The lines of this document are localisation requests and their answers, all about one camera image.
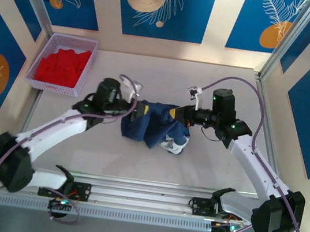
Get slotted grey cable duct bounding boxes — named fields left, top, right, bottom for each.
left=0, top=189, right=215, bottom=232

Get aluminium side rail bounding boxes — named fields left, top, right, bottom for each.
left=237, top=72, right=304, bottom=206
left=1, top=85, right=43, bottom=175

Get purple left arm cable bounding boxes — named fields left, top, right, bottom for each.
left=0, top=56, right=143, bottom=232

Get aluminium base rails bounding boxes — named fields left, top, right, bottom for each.
left=0, top=156, right=302, bottom=232

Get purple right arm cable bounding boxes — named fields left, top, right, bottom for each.
left=181, top=72, right=310, bottom=232

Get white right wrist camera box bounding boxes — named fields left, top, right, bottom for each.
left=185, top=84, right=206, bottom=105

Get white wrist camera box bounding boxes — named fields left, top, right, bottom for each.
left=127, top=79, right=145, bottom=104
left=185, top=84, right=206, bottom=105

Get navy blue printed t-shirt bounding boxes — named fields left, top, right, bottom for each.
left=117, top=96, right=196, bottom=157

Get black right controller board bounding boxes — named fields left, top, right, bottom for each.
left=209, top=219, right=244, bottom=232

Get lavender plastic basket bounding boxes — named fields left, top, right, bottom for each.
left=23, top=29, right=100, bottom=100

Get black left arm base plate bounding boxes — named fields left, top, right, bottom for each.
left=37, top=176, right=93, bottom=204

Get red cloth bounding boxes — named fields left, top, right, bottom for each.
left=33, top=42, right=93, bottom=91

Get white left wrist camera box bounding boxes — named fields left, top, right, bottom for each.
left=127, top=79, right=145, bottom=104

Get black controller board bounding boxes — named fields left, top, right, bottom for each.
left=45, top=195, right=74, bottom=222
left=209, top=219, right=244, bottom=232

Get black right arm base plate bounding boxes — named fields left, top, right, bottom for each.
left=188, top=196, right=245, bottom=223

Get black left controller board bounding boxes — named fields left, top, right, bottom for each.
left=45, top=195, right=74, bottom=222

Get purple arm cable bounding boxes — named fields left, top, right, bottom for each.
left=181, top=72, right=310, bottom=232
left=0, top=56, right=143, bottom=232

